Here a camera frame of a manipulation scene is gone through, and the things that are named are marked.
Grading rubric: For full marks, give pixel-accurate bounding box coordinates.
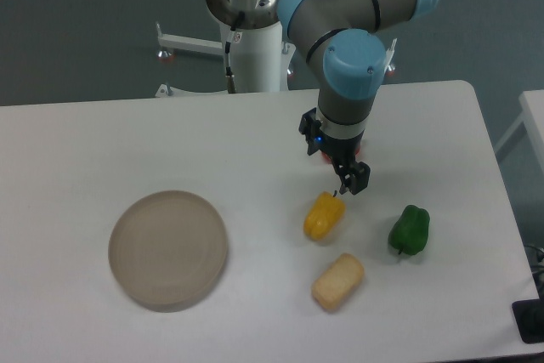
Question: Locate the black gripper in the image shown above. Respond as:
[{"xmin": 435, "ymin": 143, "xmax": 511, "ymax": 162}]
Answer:
[{"xmin": 320, "ymin": 131, "xmax": 371, "ymax": 196}]

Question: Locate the yellow pepper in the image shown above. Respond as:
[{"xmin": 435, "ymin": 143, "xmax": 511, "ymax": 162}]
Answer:
[{"xmin": 303, "ymin": 191, "xmax": 346, "ymax": 241}]

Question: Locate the round beige plate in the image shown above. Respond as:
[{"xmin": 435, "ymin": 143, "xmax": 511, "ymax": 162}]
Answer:
[{"xmin": 108, "ymin": 190, "xmax": 229, "ymax": 313}]

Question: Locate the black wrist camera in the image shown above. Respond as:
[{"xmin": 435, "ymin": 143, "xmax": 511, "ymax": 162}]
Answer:
[{"xmin": 298, "ymin": 107, "xmax": 322, "ymax": 156}]

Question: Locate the bread slice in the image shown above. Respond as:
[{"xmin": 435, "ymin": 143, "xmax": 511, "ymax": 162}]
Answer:
[{"xmin": 311, "ymin": 253, "xmax": 365, "ymax": 311}]

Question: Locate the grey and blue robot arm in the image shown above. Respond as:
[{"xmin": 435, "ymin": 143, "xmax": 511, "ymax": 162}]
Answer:
[{"xmin": 206, "ymin": 0, "xmax": 439, "ymax": 194}]

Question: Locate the green pepper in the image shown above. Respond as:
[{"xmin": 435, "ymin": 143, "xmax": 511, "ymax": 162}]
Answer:
[{"xmin": 388, "ymin": 205, "xmax": 430, "ymax": 256}]

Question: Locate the black cable on pedestal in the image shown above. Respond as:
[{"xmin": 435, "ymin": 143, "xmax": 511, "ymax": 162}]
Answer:
[{"xmin": 224, "ymin": 9, "xmax": 246, "ymax": 94}]

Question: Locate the white side table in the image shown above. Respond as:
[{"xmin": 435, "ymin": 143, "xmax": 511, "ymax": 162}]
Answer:
[{"xmin": 494, "ymin": 89, "xmax": 543, "ymax": 168}]

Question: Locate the black device at table edge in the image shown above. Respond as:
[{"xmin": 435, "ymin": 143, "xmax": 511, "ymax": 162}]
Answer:
[{"xmin": 512, "ymin": 299, "xmax": 543, "ymax": 344}]

